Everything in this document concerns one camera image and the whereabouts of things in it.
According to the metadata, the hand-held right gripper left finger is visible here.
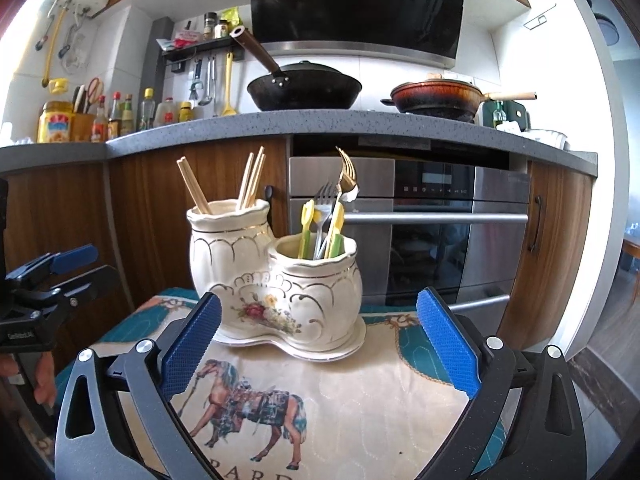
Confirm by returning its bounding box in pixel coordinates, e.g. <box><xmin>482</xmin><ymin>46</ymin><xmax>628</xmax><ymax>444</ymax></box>
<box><xmin>54</xmin><ymin>290</ymin><xmax>223</xmax><ymax>480</ymax></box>

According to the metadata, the horse print quilted cloth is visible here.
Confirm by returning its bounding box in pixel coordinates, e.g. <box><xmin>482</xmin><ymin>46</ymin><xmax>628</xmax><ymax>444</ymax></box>
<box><xmin>55</xmin><ymin>287</ymin><xmax>507</xmax><ymax>480</ymax></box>

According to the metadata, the brown enamel pan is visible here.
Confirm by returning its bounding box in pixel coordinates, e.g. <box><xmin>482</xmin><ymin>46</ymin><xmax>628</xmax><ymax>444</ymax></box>
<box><xmin>380</xmin><ymin>79</ymin><xmax>539</xmax><ymax>124</ymax></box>

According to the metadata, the green cutting board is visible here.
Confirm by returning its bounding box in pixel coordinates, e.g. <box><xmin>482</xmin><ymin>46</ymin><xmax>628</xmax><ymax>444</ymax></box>
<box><xmin>504</xmin><ymin>100</ymin><xmax>531</xmax><ymax>132</ymax></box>

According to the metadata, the person's left hand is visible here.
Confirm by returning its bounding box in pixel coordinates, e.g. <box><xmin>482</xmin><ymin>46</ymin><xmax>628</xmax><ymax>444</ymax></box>
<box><xmin>0</xmin><ymin>351</ymin><xmax>57</xmax><ymax>407</ymax></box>

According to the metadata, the yellow cap oil bottle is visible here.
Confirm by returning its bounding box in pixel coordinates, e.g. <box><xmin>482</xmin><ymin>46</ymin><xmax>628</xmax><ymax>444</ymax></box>
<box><xmin>138</xmin><ymin>88</ymin><xmax>156</xmax><ymax>131</ymax></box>

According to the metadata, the white dish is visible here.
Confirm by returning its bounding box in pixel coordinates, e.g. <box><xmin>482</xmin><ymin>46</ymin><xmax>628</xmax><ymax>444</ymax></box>
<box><xmin>524</xmin><ymin>128</ymin><xmax>569</xmax><ymax>151</ymax></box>

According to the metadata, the grey speckled countertop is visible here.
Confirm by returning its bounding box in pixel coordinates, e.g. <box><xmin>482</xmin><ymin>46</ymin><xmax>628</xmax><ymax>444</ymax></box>
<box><xmin>0</xmin><ymin>109</ymin><xmax>599</xmax><ymax>178</ymax></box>

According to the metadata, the yellow label jar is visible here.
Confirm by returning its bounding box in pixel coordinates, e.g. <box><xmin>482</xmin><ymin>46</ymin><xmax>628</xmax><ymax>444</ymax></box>
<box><xmin>37</xmin><ymin>100</ymin><xmax>76</xmax><ymax>144</ymax></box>

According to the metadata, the black range hood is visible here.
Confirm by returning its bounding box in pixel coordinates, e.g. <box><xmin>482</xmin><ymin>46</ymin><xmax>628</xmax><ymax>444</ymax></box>
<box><xmin>248</xmin><ymin>0</ymin><xmax>469</xmax><ymax>69</ymax></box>

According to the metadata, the wooden knife block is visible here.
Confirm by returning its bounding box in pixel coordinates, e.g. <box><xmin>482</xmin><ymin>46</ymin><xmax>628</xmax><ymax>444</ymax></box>
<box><xmin>69</xmin><ymin>85</ymin><xmax>97</xmax><ymax>142</ymax></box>

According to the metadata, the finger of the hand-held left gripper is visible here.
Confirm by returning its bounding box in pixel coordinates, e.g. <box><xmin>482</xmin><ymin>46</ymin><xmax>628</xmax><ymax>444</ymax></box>
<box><xmin>5</xmin><ymin>244</ymin><xmax>99</xmax><ymax>292</ymax></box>
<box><xmin>46</xmin><ymin>265</ymin><xmax>119</xmax><ymax>312</ymax></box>

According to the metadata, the stainless steel built-in oven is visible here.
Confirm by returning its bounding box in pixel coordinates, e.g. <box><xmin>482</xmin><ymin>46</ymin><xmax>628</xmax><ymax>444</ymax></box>
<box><xmin>288</xmin><ymin>156</ymin><xmax>532</xmax><ymax>322</ymax></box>

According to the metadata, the black wall shelf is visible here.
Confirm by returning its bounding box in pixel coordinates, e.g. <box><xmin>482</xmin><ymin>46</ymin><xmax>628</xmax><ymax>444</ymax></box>
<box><xmin>159</xmin><ymin>39</ymin><xmax>249</xmax><ymax>73</ymax></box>

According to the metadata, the white floral ceramic utensil holder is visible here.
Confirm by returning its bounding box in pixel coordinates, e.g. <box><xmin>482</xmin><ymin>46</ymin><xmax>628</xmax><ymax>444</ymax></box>
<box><xmin>186</xmin><ymin>198</ymin><xmax>369</xmax><ymax>363</ymax></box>

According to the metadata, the yellow green plastic utensil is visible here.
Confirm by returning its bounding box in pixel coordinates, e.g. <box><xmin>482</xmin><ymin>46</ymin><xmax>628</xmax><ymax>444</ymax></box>
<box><xmin>298</xmin><ymin>199</ymin><xmax>316</xmax><ymax>260</ymax></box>
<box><xmin>326</xmin><ymin>202</ymin><xmax>346</xmax><ymax>259</ymax></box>

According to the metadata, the yellow slotted spatula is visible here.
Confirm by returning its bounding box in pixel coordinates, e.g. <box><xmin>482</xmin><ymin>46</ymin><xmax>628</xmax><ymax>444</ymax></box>
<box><xmin>221</xmin><ymin>52</ymin><xmax>239</xmax><ymax>117</ymax></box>

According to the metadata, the white plastic jug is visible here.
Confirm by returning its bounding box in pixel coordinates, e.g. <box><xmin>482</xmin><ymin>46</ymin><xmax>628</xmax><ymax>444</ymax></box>
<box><xmin>152</xmin><ymin>98</ymin><xmax>179</xmax><ymax>129</ymax></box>

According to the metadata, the black wok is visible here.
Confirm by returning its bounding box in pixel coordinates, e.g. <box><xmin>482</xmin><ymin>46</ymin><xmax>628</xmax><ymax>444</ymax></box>
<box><xmin>229</xmin><ymin>25</ymin><xmax>364</xmax><ymax>112</ymax></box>

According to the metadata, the silver fork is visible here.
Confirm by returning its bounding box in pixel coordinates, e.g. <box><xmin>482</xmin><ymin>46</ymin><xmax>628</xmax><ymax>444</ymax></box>
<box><xmin>313</xmin><ymin>182</ymin><xmax>339</xmax><ymax>261</ymax></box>

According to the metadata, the hanging metal ladle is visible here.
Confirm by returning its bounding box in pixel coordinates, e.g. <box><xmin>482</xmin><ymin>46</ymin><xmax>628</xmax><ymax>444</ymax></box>
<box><xmin>187</xmin><ymin>57</ymin><xmax>219</xmax><ymax>107</ymax></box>

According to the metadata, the red cap sauce bottle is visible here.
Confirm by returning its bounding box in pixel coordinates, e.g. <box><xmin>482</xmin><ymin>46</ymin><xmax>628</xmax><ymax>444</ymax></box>
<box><xmin>91</xmin><ymin>95</ymin><xmax>109</xmax><ymax>142</ymax></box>
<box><xmin>107</xmin><ymin>91</ymin><xmax>124</xmax><ymax>139</ymax></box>

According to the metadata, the wooden base cabinet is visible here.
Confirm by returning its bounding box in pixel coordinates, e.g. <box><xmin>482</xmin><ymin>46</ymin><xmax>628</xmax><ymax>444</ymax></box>
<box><xmin>0</xmin><ymin>137</ymin><xmax>290</xmax><ymax>321</ymax></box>
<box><xmin>497</xmin><ymin>160</ymin><xmax>594</xmax><ymax>352</ymax></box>

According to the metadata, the round ceiling lamp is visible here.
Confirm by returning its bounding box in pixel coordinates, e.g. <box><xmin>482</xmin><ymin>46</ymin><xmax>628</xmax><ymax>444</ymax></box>
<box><xmin>596</xmin><ymin>14</ymin><xmax>621</xmax><ymax>47</ymax></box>

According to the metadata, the gold fork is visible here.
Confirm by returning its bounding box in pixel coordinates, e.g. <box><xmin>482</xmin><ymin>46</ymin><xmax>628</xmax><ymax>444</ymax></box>
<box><xmin>335</xmin><ymin>146</ymin><xmax>359</xmax><ymax>207</ymax></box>

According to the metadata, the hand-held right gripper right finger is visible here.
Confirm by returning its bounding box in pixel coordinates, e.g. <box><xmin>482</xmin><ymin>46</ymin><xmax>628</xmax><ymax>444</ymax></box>
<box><xmin>415</xmin><ymin>287</ymin><xmax>589</xmax><ymax>480</ymax></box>

